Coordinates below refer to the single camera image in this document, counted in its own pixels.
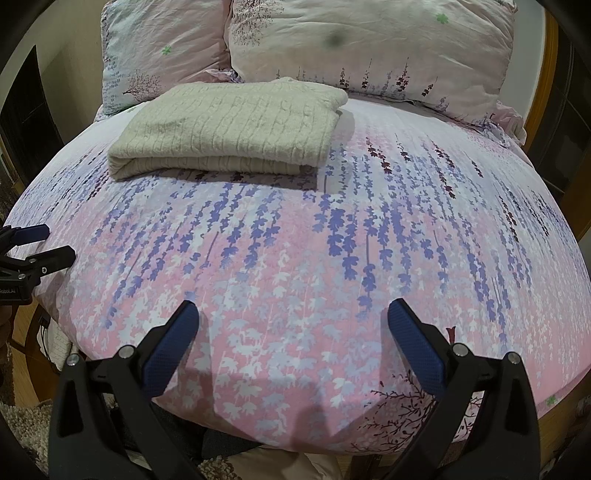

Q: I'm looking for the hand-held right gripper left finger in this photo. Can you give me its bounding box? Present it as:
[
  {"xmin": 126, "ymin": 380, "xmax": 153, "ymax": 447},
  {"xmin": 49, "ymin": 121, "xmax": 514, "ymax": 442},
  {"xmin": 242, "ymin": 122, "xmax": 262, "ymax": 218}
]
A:
[{"xmin": 48, "ymin": 300, "xmax": 204, "ymax": 480}]

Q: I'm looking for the white knit cloth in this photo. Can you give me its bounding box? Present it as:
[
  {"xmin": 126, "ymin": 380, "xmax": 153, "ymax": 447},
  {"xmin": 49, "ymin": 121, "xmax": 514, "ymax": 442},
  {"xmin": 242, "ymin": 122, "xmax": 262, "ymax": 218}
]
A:
[{"xmin": 45, "ymin": 320, "xmax": 79, "ymax": 372}]

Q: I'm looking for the black cable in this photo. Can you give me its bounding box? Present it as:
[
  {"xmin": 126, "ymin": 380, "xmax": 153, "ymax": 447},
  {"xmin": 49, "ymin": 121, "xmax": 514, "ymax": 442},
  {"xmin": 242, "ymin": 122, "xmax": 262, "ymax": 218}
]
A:
[{"xmin": 38, "ymin": 313, "xmax": 58, "ymax": 367}]

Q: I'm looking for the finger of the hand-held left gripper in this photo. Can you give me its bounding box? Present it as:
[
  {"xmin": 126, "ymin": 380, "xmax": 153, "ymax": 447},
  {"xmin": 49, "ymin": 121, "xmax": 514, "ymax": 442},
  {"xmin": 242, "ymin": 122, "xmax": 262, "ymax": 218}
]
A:
[
  {"xmin": 0, "ymin": 246, "xmax": 76, "ymax": 283},
  {"xmin": 0, "ymin": 224, "xmax": 51, "ymax": 254}
]

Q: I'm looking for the dark wooden furniture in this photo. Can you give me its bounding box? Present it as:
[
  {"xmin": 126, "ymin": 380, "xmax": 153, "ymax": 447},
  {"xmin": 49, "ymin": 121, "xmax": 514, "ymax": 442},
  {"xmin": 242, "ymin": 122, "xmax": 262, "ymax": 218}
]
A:
[{"xmin": 0, "ymin": 45, "xmax": 64, "ymax": 155}]

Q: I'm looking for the cream cable-knit sweater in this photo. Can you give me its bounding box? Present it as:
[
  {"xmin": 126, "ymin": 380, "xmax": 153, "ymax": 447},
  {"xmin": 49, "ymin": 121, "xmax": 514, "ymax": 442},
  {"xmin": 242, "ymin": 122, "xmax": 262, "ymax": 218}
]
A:
[{"xmin": 107, "ymin": 76, "xmax": 349, "ymax": 181}]

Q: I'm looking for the beige shaggy rug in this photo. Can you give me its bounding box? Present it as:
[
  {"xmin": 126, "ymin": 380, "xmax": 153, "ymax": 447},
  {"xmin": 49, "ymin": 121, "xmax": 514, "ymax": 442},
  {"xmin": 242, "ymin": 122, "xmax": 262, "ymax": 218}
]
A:
[{"xmin": 0, "ymin": 401, "xmax": 57, "ymax": 468}]

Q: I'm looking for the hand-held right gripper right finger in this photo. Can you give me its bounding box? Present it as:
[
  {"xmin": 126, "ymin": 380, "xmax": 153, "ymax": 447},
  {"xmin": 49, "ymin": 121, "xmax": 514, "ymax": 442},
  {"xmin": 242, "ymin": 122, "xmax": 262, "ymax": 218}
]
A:
[{"xmin": 383, "ymin": 298, "xmax": 542, "ymax": 480}]

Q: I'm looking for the pink floral pillow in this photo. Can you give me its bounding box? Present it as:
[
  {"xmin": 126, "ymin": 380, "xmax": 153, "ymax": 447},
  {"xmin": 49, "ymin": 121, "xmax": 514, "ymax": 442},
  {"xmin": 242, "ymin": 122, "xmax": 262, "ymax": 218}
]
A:
[
  {"xmin": 225, "ymin": 0, "xmax": 519, "ymax": 126},
  {"xmin": 98, "ymin": 0, "xmax": 232, "ymax": 117}
]

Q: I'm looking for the pink purple floral bed sheet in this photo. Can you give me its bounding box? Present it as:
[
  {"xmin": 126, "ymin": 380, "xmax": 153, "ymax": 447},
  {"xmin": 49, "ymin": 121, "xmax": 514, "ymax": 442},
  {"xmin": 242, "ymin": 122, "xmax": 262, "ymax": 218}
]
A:
[{"xmin": 7, "ymin": 85, "xmax": 586, "ymax": 459}]

